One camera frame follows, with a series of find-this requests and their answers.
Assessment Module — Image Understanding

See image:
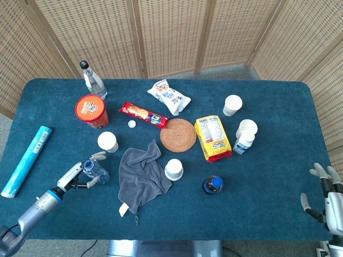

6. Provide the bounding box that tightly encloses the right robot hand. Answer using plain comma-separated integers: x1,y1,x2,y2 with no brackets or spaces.
300,162,343,237

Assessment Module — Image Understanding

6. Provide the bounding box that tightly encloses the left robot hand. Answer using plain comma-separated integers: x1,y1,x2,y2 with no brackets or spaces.
56,151,108,192

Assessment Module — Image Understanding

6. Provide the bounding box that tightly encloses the small clear plastic bottle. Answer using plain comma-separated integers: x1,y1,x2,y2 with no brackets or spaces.
81,158,110,185

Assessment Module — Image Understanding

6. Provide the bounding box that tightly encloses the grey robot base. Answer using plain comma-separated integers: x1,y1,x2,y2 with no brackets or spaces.
107,239,223,257

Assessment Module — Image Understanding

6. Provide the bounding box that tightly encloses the white paper cup blue print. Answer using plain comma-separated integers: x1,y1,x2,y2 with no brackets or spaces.
97,131,119,154

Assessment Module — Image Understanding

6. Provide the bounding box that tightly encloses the tall clear bottle black cap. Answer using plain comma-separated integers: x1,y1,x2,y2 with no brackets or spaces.
79,60,108,100

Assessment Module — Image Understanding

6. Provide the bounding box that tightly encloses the white milk bottle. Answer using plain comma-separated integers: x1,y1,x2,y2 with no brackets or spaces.
232,132,256,155

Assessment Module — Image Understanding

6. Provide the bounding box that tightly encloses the plain white paper cup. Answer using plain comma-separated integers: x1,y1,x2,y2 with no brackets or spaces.
235,119,258,139

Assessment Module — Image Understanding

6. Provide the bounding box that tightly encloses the Pepsi cola bottle blue cap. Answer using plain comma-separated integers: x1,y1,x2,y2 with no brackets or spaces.
202,175,224,195

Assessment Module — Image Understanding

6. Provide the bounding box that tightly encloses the paper cup green flower print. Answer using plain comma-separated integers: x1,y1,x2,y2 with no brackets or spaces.
222,94,243,117

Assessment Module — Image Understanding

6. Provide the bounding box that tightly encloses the teal cylindrical roll pack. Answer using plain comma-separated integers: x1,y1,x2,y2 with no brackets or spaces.
1,125,53,199

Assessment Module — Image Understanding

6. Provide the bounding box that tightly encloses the orange instant noodle tub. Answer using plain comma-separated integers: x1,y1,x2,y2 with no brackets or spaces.
74,94,110,130

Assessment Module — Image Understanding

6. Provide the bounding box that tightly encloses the grey microfibre towel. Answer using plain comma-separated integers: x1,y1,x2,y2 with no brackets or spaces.
117,139,173,225

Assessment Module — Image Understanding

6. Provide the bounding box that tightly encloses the teal tablecloth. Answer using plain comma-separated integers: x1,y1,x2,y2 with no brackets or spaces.
0,78,339,240

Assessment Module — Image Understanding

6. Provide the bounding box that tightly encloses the red cracker pack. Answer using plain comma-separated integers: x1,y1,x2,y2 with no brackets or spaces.
118,101,170,129

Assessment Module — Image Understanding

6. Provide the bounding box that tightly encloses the stack of inverted paper cups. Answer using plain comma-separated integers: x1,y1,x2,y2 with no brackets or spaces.
164,158,184,182

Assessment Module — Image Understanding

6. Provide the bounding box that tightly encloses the round woven rattan coaster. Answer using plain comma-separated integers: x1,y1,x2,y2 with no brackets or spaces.
160,118,197,153

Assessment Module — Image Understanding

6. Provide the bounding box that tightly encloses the white snack bag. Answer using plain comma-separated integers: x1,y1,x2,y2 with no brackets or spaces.
147,78,192,116

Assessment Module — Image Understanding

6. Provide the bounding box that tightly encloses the yellow Lipo biscuit bag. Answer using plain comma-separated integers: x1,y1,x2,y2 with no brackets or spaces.
194,115,233,163

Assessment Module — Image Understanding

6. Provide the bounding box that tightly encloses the wicker folding screen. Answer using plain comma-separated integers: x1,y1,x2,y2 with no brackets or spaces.
0,0,343,177

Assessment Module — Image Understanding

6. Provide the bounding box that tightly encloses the black floor cable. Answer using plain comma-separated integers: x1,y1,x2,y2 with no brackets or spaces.
85,239,99,252

